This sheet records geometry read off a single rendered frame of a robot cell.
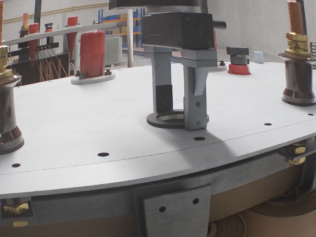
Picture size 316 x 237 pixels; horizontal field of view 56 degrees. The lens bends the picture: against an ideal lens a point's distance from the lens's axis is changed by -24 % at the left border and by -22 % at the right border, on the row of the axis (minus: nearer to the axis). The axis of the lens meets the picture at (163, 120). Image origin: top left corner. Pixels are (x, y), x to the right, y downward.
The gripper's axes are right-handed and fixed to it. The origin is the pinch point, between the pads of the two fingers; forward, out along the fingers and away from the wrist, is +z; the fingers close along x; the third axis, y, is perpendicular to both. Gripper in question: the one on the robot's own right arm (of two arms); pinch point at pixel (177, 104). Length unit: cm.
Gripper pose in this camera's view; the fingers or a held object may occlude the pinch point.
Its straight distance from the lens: 50.9
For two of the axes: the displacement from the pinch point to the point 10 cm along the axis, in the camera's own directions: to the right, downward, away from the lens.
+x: -4.1, -2.3, 8.8
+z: 0.3, 9.6, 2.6
